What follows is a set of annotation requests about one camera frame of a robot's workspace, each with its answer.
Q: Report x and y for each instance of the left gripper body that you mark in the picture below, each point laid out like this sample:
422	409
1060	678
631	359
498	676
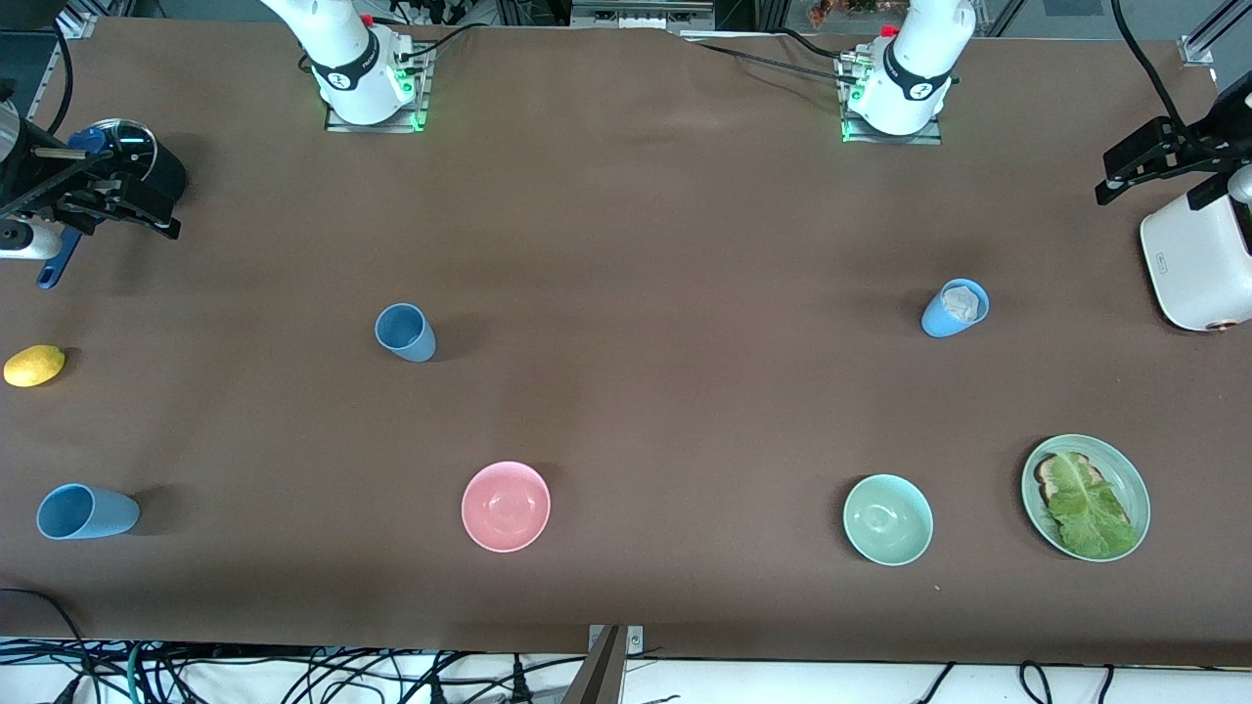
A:
1219	129

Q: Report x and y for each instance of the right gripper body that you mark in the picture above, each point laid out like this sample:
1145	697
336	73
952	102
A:
22	172

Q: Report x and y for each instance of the blue plastic cup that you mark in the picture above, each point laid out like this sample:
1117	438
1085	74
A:
406	337
98	513
939	323

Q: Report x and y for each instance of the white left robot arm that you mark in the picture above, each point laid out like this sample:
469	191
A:
915	59

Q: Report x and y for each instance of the dark blue saucepan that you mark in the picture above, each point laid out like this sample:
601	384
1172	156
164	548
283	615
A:
161	186

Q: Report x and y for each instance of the glass lid with blue knob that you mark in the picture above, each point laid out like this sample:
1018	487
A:
132	147

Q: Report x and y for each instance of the white toaster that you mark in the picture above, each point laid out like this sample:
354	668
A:
1193	264

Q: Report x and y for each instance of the yellow lemon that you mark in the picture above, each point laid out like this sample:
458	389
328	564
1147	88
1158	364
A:
34	366

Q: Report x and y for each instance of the crumpled white paper napkin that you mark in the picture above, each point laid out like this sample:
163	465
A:
961	303

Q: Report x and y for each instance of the mint green plate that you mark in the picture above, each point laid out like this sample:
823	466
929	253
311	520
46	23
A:
1125	479

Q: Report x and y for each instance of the toasted bread slice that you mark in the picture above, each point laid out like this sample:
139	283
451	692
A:
1047	479

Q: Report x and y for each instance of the green lettuce leaf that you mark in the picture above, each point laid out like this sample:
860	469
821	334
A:
1086	508

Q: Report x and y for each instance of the mint green bowl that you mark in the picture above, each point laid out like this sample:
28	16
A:
887	520

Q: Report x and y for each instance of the pink bowl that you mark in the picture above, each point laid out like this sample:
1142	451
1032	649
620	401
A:
506	506

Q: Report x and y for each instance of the grey metal box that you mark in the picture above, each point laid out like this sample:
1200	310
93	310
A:
636	15

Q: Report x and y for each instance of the aluminium frame profile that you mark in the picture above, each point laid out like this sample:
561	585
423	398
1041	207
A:
1198	47
49	78

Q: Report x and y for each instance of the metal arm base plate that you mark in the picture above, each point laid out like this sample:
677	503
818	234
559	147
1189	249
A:
890	140
377	128

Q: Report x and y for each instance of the small metal mount bracket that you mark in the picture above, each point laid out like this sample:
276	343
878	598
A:
635	640

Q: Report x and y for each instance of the dark camera mount pole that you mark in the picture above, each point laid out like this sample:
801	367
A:
599	680

